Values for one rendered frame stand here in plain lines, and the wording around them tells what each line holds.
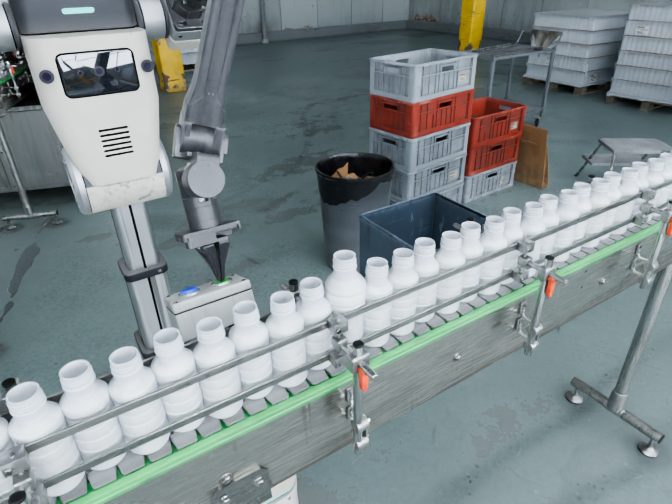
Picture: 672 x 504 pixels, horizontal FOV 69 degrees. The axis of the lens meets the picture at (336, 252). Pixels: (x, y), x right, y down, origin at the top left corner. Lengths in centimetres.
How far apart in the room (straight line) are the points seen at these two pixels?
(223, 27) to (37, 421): 58
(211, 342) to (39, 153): 386
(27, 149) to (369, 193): 282
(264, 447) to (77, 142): 73
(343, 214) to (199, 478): 206
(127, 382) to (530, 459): 166
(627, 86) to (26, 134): 663
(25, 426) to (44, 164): 388
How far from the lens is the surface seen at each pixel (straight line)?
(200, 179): 78
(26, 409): 71
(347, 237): 278
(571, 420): 230
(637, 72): 743
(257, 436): 83
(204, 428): 81
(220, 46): 81
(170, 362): 73
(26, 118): 443
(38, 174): 456
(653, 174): 148
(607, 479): 216
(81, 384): 71
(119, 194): 122
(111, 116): 117
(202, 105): 84
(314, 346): 82
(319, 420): 89
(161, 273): 136
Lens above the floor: 160
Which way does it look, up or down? 30 degrees down
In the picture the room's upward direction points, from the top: 1 degrees counter-clockwise
